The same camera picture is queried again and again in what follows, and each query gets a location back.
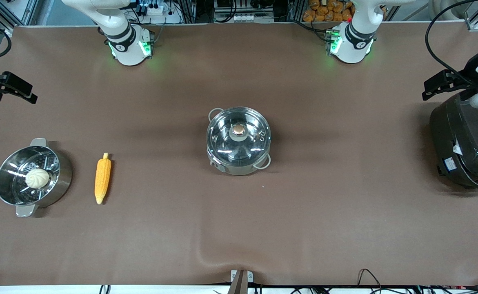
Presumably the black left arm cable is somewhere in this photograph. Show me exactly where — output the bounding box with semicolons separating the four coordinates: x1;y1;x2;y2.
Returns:
425;0;478;79

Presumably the grey table clamp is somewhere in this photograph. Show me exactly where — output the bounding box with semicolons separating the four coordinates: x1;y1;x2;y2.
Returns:
228;269;254;294

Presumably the yellow corn cob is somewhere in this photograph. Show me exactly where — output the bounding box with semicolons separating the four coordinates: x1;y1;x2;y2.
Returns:
94;152;112;205

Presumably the steel steamer pot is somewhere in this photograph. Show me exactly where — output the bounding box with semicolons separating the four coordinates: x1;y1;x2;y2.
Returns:
0;138;73;218

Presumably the bag of bread rolls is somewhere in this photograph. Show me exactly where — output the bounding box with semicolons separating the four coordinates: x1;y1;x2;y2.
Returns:
302;0;354;22

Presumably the glass pot lid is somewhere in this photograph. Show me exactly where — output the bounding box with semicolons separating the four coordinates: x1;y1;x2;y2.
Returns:
207;107;272;164

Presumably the steel cooking pot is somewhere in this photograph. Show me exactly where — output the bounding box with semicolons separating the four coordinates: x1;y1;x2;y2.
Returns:
206;107;272;176

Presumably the black looped cable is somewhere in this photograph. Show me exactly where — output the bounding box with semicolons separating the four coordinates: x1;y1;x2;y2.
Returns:
356;268;383;290

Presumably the brown table mat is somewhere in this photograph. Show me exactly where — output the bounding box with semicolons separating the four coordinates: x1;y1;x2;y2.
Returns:
0;22;478;286

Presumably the black rice cooker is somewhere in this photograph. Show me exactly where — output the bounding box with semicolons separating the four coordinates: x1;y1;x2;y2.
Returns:
429;88;478;194

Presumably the white steamed bun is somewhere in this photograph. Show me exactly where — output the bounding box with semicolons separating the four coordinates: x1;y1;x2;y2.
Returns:
25;169;51;189

